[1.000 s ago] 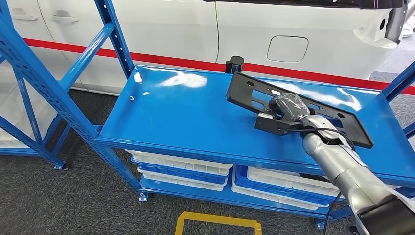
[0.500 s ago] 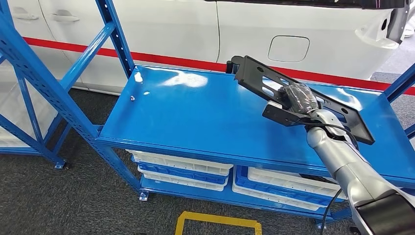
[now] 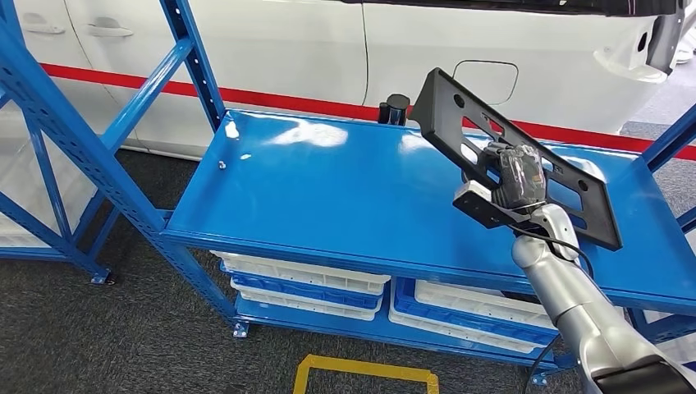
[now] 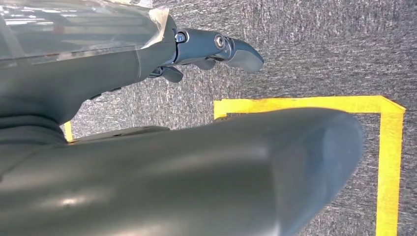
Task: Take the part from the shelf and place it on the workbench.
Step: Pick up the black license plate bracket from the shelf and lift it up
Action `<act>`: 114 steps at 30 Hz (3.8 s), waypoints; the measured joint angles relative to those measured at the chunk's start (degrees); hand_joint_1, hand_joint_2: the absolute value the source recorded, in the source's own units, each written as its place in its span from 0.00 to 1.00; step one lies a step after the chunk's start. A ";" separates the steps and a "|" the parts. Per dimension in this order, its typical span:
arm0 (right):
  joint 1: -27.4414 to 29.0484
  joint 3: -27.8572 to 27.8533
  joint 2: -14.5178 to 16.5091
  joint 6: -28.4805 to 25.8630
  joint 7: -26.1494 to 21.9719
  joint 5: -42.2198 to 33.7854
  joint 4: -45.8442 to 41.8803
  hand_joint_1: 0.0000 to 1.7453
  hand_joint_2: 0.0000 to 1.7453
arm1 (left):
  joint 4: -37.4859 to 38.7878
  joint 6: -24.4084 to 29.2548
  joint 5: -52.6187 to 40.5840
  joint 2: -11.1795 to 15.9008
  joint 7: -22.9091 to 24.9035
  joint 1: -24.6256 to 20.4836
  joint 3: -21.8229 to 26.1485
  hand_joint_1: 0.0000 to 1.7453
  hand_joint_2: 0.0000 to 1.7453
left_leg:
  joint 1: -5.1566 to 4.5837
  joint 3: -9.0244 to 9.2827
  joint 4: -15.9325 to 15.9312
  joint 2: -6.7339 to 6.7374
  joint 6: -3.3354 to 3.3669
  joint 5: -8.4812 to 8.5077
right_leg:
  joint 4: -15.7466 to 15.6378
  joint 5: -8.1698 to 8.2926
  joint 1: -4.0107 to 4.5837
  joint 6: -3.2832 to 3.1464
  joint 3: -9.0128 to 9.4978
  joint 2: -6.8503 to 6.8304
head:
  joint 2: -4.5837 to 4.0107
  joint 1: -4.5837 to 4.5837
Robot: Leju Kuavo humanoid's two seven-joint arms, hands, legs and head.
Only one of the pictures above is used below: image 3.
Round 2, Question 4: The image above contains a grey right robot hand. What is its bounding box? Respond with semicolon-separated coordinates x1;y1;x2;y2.
481;142;547;213

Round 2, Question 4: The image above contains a black plastic bracket part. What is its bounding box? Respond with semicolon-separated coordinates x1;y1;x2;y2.
407;67;625;253

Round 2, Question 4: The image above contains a black curved plastic part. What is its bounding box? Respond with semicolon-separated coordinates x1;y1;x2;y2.
500;291;540;305

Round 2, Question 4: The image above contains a white fuel filler flap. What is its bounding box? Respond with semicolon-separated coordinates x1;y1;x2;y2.
452;59;520;107

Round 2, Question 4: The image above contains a white plastic bin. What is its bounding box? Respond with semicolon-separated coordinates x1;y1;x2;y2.
387;309;545;355
210;250;392;297
231;278;384;322
414;279;558;331

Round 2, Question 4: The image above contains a black cylindrical device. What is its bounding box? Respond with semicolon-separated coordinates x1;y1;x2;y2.
378;93;412;127

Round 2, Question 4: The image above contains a blue plastic bin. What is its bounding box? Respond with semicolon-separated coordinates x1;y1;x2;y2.
220;262;384;312
391;276;561;349

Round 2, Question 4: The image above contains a blue metal rack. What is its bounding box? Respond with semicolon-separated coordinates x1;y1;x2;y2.
0;92;121;286
0;0;696;388

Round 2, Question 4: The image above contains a white car body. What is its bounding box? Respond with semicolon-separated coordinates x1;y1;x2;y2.
0;0;696;137

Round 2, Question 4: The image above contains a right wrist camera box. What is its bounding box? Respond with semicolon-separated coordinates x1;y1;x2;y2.
452;181;537;230

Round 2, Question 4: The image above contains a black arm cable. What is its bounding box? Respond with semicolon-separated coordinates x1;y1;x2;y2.
506;224;596;394

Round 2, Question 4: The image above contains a white car door handle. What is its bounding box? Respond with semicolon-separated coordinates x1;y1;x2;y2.
21;11;66;36
86;16;135;39

